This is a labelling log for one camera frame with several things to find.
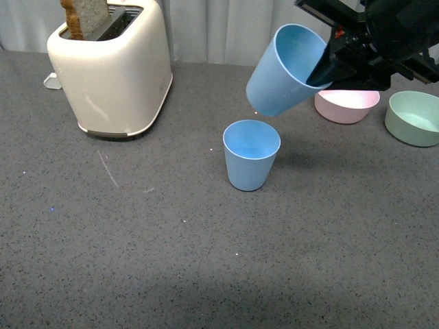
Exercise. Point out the grey curtain backdrop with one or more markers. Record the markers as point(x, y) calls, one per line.
point(199, 28)

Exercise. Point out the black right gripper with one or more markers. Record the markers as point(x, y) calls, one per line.
point(366, 48)

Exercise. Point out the toast bread slice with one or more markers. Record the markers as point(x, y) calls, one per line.
point(84, 17)

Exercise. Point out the white toaster lever knob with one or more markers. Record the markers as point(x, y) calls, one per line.
point(52, 82)

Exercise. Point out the green bowl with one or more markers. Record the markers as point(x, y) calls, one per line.
point(412, 117)

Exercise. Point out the blue cup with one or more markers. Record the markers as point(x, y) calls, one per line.
point(250, 148)
point(279, 82)

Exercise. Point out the cream white toaster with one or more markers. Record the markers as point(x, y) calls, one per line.
point(116, 85)

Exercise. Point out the pink bowl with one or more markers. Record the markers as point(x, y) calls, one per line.
point(345, 106)

